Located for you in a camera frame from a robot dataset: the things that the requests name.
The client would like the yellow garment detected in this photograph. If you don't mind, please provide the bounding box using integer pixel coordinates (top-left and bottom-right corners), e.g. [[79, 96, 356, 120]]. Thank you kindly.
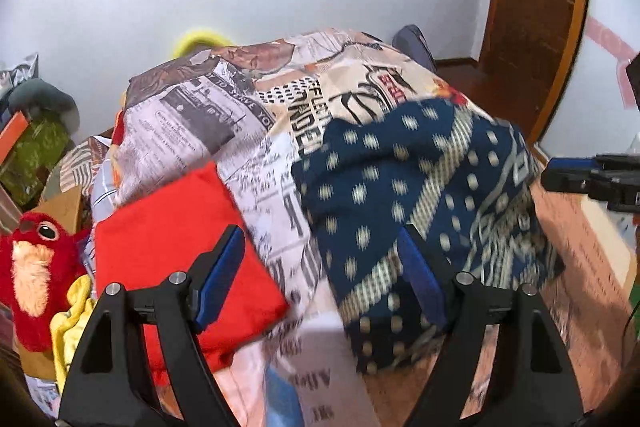
[[50, 274, 96, 393]]

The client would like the wooden door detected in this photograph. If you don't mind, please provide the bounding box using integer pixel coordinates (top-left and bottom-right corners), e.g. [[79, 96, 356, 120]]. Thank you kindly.
[[480, 0, 587, 143]]

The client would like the grey plush toy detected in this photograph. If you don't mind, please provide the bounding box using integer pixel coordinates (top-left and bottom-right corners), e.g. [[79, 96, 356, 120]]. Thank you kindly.
[[8, 78, 80, 133]]

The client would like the folded red garment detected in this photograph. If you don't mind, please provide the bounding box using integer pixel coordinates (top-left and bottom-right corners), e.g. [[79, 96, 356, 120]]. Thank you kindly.
[[96, 161, 288, 372]]

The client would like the newspaper print bed sheet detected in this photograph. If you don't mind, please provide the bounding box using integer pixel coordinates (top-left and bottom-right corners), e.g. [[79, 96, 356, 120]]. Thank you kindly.
[[44, 27, 639, 427]]

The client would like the navy patterned hoodie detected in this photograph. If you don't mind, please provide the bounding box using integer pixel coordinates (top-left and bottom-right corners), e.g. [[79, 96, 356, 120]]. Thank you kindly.
[[292, 98, 564, 374]]

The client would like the orange box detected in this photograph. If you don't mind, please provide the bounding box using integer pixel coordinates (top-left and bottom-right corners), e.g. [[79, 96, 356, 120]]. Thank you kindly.
[[0, 112, 29, 164]]

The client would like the yellow plush on bed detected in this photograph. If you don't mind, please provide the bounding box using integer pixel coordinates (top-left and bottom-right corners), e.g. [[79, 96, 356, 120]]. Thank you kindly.
[[172, 28, 233, 58]]

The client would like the red plush toy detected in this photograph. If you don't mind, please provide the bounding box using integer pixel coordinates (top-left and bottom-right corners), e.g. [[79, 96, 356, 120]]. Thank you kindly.
[[0, 211, 89, 352]]

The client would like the green plush toy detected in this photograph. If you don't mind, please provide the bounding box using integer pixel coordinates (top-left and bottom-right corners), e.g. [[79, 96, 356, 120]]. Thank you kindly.
[[1, 113, 70, 208]]

